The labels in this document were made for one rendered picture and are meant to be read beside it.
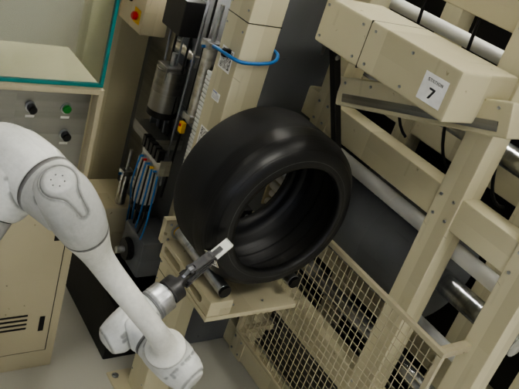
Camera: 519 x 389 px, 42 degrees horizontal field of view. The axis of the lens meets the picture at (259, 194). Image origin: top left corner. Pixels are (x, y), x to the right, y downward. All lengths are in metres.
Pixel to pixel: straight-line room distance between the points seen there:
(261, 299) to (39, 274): 0.89
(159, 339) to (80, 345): 1.58
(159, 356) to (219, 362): 1.61
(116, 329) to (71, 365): 1.32
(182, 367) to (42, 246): 1.08
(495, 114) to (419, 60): 0.25
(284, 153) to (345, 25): 0.48
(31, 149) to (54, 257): 1.33
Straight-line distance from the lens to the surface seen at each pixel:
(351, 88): 2.32
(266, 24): 2.16
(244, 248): 2.36
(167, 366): 1.69
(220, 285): 2.13
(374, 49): 2.06
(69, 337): 3.20
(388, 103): 2.19
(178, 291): 1.83
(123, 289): 1.54
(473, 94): 1.91
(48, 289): 2.77
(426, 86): 1.91
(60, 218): 1.29
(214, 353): 3.31
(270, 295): 2.37
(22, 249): 2.61
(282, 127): 1.99
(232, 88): 2.19
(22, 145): 1.39
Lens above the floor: 2.13
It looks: 26 degrees down
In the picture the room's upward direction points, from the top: 19 degrees clockwise
